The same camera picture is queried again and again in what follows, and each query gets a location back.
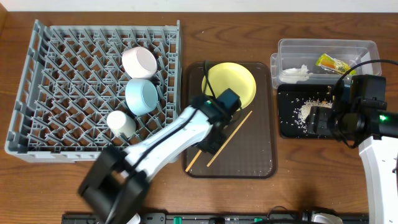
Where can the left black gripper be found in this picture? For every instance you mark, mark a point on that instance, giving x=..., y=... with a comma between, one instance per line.
x=210, y=144

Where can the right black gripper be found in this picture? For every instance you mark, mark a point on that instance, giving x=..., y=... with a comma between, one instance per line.
x=318, y=121

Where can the wooden chopstick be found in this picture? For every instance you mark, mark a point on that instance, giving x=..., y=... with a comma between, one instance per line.
x=228, y=139
x=193, y=161

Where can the yellow green snack wrapper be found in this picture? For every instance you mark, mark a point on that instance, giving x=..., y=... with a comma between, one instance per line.
x=329, y=63

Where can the yellow plastic plate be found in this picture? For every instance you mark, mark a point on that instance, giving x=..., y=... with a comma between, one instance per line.
x=236, y=77

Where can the light blue bowl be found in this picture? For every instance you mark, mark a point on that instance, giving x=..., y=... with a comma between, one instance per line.
x=141, y=96

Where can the white plastic cup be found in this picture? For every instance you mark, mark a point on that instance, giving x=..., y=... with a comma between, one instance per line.
x=120, y=124

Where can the pink white bowl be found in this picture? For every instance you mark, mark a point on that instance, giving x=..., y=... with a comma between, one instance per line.
x=139, y=62

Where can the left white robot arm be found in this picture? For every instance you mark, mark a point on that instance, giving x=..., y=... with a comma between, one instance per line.
x=118, y=182

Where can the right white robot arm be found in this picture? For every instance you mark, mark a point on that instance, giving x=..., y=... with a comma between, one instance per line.
x=378, y=153

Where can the black waste tray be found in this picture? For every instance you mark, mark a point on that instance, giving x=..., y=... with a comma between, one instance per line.
x=286, y=93

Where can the grey plastic dishwasher rack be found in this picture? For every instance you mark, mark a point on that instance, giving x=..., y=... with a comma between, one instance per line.
x=73, y=78

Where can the dark brown serving tray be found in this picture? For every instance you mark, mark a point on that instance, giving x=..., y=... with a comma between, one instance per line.
x=252, y=152

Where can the spilled rice pile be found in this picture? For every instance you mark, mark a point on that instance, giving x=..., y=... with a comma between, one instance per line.
x=302, y=111

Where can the crumpled white tissue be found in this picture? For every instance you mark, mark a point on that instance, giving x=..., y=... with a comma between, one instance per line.
x=294, y=75

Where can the clear plastic bin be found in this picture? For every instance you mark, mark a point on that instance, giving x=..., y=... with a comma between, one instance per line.
x=293, y=53

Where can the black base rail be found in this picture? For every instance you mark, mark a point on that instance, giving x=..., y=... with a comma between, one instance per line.
x=313, y=214

